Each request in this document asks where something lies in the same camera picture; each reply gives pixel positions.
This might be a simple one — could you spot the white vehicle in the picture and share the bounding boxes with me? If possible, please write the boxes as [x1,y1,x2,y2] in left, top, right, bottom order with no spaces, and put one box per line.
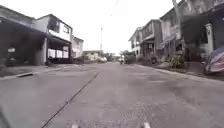
[96,55,109,64]

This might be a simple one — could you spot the thin pole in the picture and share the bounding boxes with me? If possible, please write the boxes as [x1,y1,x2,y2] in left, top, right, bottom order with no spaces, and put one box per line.
[99,27,104,55]

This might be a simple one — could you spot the grey concrete road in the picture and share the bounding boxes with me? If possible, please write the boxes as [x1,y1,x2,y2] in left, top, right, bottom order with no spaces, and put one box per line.
[0,61,224,128]

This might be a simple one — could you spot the pale house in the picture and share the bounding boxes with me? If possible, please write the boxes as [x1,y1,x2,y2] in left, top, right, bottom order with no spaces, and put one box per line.
[70,35,85,60]

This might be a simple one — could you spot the grey two-storey houses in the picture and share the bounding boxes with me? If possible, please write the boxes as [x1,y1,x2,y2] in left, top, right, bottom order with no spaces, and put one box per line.
[127,18,165,64]

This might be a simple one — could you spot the white two-storey house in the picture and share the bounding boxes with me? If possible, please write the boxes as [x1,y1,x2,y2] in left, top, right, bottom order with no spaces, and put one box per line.
[34,13,74,65]

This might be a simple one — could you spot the green plant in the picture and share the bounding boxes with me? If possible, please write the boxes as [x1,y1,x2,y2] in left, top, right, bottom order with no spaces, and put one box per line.
[168,50,187,70]

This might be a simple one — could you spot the dark carport building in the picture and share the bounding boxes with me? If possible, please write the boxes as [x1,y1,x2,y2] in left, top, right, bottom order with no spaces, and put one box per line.
[0,4,48,68]

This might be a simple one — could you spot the large building with pillar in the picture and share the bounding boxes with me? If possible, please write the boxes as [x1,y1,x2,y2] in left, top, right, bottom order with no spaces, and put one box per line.
[159,0,224,68]

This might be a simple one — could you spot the covered vehicle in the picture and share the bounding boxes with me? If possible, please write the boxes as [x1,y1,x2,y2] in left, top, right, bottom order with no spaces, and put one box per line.
[202,46,224,75]

